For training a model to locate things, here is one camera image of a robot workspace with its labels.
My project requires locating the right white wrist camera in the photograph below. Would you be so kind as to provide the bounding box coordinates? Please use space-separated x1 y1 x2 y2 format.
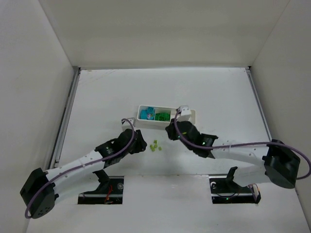
176 105 191 121

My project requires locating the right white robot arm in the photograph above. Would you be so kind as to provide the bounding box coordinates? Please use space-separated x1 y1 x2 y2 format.
165 120 300 189

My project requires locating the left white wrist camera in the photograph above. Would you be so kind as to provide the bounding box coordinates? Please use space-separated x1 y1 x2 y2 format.
121 117 135 131

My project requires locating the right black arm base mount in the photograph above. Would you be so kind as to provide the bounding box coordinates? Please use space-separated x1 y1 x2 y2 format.
209 166 261 204

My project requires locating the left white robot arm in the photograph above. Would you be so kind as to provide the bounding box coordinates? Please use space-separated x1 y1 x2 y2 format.
20 129 147 219

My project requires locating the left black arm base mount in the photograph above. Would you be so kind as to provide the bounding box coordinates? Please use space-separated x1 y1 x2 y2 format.
77 170 124 205

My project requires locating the cyan lego brick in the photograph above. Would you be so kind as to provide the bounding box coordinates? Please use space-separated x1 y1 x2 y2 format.
139 106 156 120

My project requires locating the white three-compartment tray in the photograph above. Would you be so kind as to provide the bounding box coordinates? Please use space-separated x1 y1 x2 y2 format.
137 104 197 129

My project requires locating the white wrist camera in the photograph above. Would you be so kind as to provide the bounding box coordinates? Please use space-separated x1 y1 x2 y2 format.
176 105 191 121
121 117 135 131

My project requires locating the lime small lego pile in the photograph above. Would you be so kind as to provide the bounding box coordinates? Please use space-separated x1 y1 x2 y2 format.
149 140 162 152

